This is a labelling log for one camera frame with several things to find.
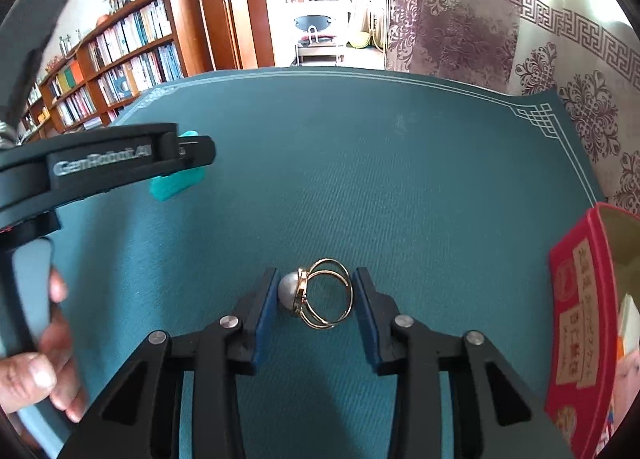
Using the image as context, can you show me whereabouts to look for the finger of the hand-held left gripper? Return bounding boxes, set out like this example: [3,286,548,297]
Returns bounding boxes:
[160,124,217,177]

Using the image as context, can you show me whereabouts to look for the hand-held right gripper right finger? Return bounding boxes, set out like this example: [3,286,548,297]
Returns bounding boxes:
[351,266,576,459]

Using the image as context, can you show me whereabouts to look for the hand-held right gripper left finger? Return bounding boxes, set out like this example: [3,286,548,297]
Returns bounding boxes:
[60,267,280,459]

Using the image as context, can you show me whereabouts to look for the gold pearl ring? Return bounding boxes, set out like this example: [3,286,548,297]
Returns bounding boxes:
[278,257,354,330]

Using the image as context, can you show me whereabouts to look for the teal plastic box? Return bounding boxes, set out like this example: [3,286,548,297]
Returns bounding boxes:
[150,130,205,201]

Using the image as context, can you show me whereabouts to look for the red tin box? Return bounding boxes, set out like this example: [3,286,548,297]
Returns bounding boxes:
[544,202,640,459]

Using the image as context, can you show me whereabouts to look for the person's left hand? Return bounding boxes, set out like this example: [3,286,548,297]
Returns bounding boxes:
[0,269,90,424]

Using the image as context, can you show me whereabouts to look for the wooden bookshelf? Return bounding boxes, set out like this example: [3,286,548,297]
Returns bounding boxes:
[20,0,211,137]

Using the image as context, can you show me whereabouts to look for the rows of books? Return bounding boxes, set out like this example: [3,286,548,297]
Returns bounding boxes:
[25,0,183,132]

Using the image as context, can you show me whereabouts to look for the teal desk mat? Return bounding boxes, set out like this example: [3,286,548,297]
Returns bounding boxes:
[0,66,608,459]

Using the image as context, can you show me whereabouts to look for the white purple patterned curtain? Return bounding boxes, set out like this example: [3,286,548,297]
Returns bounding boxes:
[385,0,640,220]

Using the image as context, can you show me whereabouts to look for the wooden door frame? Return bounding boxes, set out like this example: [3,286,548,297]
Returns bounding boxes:
[197,0,276,71]

